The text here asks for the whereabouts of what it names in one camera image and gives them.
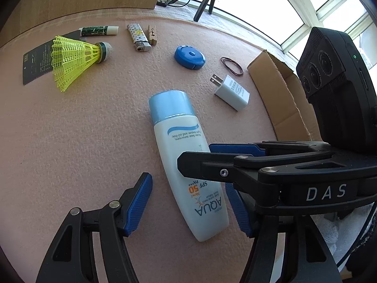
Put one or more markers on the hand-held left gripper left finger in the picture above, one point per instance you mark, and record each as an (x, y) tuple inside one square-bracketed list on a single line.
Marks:
[(138, 203)]

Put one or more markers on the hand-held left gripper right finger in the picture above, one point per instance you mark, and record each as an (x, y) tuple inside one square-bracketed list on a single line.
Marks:
[(240, 212)]

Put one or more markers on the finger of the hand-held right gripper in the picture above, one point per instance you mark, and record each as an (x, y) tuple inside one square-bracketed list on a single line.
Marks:
[(229, 149), (206, 165)]

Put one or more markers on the white sunscreen bottle blue cap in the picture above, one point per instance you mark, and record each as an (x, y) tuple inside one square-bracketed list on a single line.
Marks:
[(176, 141)]

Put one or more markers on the white charger plug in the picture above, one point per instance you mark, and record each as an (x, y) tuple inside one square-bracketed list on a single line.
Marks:
[(234, 94)]

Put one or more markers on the cardboard box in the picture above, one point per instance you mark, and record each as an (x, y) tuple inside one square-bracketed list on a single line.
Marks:
[(282, 94)]

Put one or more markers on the blue round tape measure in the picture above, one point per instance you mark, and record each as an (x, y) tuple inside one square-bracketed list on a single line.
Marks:
[(190, 57)]

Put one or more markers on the wooden clothespin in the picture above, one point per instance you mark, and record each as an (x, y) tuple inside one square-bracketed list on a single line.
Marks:
[(152, 35)]

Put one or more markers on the patterned white lighter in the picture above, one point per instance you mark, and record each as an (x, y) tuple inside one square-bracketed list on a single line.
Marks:
[(138, 37)]

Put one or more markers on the yellow plastic shuttlecock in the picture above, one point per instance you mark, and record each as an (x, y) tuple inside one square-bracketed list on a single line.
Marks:
[(73, 59)]

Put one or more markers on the black card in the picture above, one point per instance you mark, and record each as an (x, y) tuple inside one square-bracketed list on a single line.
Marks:
[(36, 64)]

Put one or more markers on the green lip balm tube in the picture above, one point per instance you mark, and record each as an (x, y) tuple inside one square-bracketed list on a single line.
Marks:
[(97, 31)]

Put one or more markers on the person's right hand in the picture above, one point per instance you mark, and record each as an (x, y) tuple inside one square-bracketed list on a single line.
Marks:
[(330, 233)]

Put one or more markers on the white window frame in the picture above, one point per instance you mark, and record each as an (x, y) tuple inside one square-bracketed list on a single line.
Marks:
[(316, 13)]

